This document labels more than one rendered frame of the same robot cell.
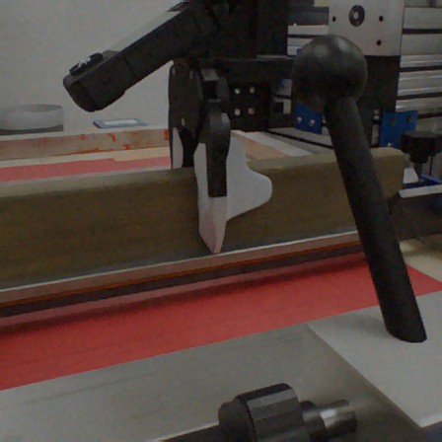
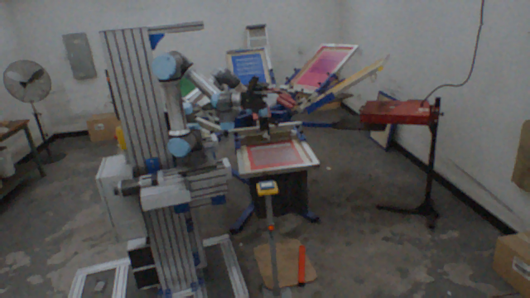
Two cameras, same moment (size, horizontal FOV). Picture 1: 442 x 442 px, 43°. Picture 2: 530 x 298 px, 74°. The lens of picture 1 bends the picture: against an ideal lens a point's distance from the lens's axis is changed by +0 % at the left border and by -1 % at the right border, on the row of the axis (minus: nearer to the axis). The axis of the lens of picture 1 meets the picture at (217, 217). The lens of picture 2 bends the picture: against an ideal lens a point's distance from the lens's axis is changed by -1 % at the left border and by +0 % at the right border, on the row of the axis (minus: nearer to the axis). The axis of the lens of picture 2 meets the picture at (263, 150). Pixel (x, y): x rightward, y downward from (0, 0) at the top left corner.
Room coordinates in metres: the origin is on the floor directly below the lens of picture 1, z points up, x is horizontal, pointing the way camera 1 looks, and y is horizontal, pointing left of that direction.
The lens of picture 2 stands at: (3.20, 0.86, 2.08)
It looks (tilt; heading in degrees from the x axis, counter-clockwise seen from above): 22 degrees down; 198
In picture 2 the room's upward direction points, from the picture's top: 5 degrees counter-clockwise
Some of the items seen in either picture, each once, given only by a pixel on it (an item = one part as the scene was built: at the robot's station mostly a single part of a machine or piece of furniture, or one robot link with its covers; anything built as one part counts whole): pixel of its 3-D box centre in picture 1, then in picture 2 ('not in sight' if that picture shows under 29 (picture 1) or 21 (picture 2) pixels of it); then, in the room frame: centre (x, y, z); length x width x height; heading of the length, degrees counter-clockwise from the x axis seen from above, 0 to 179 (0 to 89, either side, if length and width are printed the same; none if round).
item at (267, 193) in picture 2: not in sight; (272, 244); (1.20, 0.21, 0.48); 0.22 x 0.22 x 0.96; 23
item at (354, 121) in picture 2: not in sight; (318, 123); (-0.26, 0.36, 0.91); 1.34 x 0.40 x 0.08; 83
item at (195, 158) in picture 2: not in sight; (194, 153); (1.48, -0.13, 1.31); 0.15 x 0.15 x 0.10
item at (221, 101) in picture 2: not in sight; (223, 100); (1.59, 0.15, 1.65); 0.11 x 0.08 x 0.09; 96
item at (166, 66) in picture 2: not in sight; (175, 106); (1.62, -0.12, 1.63); 0.15 x 0.12 x 0.55; 6
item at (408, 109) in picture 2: not in sight; (397, 112); (-0.16, 1.10, 1.06); 0.61 x 0.46 x 0.12; 83
